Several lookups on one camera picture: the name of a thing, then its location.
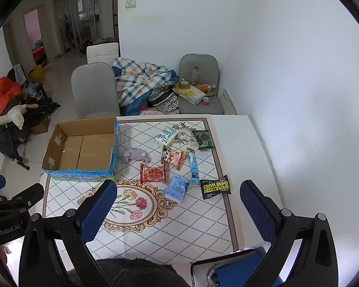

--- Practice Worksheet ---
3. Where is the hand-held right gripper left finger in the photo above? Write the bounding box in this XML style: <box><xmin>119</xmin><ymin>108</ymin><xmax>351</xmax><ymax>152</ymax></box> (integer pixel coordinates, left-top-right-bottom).
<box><xmin>18</xmin><ymin>179</ymin><xmax>118</xmax><ymax>287</ymax></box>

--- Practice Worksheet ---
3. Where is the white goose plush toy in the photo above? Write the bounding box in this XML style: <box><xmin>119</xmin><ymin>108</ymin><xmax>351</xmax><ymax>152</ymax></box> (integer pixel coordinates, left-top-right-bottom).
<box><xmin>0</xmin><ymin>103</ymin><xmax>39</xmax><ymax>130</ymax></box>

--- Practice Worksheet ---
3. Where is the plaid blanket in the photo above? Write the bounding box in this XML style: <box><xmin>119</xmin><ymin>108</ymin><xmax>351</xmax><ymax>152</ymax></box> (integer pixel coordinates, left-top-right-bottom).
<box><xmin>112</xmin><ymin>57</ymin><xmax>180</xmax><ymax>108</ymax></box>

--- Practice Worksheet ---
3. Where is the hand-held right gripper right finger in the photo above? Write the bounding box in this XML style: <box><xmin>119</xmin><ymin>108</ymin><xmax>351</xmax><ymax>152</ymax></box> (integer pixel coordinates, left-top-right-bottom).
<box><xmin>239</xmin><ymin>179</ymin><xmax>338</xmax><ymax>287</ymax></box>

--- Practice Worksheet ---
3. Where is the dark fleece clothing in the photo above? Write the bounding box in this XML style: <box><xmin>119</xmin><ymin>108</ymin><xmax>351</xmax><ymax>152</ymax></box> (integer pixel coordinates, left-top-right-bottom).
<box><xmin>66</xmin><ymin>257</ymin><xmax>192</xmax><ymax>287</ymax></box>

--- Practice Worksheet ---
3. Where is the black stroller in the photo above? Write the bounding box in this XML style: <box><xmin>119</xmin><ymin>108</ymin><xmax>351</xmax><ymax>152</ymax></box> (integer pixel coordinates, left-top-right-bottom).
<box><xmin>0</xmin><ymin>97</ymin><xmax>60</xmax><ymax>171</ymax></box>

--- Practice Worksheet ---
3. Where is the red plastic bag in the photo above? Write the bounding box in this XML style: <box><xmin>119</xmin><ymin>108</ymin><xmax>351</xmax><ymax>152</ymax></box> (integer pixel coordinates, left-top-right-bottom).
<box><xmin>0</xmin><ymin>77</ymin><xmax>22</xmax><ymax>117</ymax></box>

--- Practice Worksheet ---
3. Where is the white and blue tissue packet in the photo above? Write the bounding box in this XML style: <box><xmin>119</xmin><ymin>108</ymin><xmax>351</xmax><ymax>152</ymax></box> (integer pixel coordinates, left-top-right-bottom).
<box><xmin>154</xmin><ymin>127</ymin><xmax>178</xmax><ymax>146</ymax></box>

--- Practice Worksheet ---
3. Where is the panda print snack packet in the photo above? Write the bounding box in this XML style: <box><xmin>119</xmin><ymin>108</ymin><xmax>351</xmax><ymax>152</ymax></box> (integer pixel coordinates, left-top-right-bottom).
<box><xmin>161</xmin><ymin>145</ymin><xmax>185</xmax><ymax>171</ymax></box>

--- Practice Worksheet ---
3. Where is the yellow and white box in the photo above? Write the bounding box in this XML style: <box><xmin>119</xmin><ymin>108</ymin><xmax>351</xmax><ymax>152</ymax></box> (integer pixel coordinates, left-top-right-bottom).
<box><xmin>173</xmin><ymin>84</ymin><xmax>206</xmax><ymax>105</ymax></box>

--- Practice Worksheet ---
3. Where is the light blue packet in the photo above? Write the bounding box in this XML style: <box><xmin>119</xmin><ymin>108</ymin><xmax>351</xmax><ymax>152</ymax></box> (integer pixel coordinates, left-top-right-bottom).
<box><xmin>164</xmin><ymin>174</ymin><xmax>190</xmax><ymax>203</ymax></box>

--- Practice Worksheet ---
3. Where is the light grey chair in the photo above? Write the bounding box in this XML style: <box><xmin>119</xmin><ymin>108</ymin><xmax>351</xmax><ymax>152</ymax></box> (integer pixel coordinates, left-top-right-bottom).
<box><xmin>71</xmin><ymin>62</ymin><xmax>121</xmax><ymax>119</ymax></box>

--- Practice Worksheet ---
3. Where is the grey padded chair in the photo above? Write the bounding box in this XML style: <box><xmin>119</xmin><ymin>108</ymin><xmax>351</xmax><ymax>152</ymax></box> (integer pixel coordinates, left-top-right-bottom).
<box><xmin>178</xmin><ymin>54</ymin><xmax>225</xmax><ymax>115</ymax></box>

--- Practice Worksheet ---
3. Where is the blue and black object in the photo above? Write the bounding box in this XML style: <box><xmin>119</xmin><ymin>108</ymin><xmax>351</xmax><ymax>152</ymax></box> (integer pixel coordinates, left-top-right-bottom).
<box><xmin>191</xmin><ymin>247</ymin><xmax>283</xmax><ymax>287</ymax></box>

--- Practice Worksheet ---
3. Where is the dark green packet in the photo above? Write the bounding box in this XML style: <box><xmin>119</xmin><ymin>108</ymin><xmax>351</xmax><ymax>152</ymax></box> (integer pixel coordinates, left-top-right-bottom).
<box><xmin>192</xmin><ymin>129</ymin><xmax>215</xmax><ymax>150</ymax></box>

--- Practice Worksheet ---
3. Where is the flat beige board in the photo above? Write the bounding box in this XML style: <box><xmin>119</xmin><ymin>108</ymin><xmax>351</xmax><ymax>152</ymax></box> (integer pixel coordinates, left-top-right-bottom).
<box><xmin>222</xmin><ymin>88</ymin><xmax>238</xmax><ymax>116</ymax></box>

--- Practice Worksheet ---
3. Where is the pink cloth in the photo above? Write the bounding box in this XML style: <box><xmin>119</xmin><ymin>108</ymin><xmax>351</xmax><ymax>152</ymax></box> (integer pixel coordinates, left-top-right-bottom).
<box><xmin>139</xmin><ymin>108</ymin><xmax>168</xmax><ymax>116</ymax></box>

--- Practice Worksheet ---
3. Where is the black and white patterned bag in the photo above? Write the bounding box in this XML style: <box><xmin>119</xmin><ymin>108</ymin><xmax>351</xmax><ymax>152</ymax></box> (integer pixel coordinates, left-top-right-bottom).
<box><xmin>148</xmin><ymin>81</ymin><xmax>180</xmax><ymax>114</ymax></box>

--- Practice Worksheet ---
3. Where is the glass sliding door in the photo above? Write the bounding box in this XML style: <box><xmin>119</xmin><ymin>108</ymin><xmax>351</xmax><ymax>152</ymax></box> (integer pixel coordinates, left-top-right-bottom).
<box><xmin>53</xmin><ymin>0</ymin><xmax>104</xmax><ymax>53</ymax></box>

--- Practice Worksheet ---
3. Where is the cardboard box blue print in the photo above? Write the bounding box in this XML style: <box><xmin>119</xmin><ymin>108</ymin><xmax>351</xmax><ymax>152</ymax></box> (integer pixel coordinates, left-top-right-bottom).
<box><xmin>41</xmin><ymin>116</ymin><xmax>122</xmax><ymax>183</ymax></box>

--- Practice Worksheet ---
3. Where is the long blue sachet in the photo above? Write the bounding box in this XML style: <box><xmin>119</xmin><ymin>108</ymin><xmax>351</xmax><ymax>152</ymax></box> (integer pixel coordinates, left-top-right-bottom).
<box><xmin>187</xmin><ymin>147</ymin><xmax>200</xmax><ymax>186</ymax></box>

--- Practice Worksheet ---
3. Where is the yellow bucket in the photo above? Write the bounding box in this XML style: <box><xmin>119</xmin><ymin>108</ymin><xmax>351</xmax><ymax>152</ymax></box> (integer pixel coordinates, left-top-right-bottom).
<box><xmin>28</xmin><ymin>64</ymin><xmax>44</xmax><ymax>83</ymax></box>

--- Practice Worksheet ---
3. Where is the small brown cardboard box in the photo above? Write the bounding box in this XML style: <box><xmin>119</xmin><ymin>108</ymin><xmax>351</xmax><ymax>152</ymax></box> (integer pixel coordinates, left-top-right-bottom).
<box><xmin>31</xmin><ymin>115</ymin><xmax>51</xmax><ymax>135</ymax></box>

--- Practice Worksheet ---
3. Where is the white chair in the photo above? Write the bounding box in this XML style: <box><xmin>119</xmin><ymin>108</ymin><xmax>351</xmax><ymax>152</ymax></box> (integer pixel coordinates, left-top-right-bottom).
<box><xmin>87</xmin><ymin>42</ymin><xmax>119</xmax><ymax>65</ymax></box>

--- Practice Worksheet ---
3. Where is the purple cloth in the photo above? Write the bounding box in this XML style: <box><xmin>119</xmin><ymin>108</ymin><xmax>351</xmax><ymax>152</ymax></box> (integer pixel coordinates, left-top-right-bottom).
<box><xmin>121</xmin><ymin>147</ymin><xmax>152</xmax><ymax>164</ymax></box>

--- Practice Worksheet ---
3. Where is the red snack packet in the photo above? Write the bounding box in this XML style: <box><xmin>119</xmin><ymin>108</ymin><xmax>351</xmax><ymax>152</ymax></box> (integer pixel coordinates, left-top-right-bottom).
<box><xmin>140</xmin><ymin>163</ymin><xmax>169</xmax><ymax>185</ymax></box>

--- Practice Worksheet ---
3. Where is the black wipes packet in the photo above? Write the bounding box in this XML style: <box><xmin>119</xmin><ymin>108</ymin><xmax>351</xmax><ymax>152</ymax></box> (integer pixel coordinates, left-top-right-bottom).
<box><xmin>199</xmin><ymin>175</ymin><xmax>231</xmax><ymax>200</ymax></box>

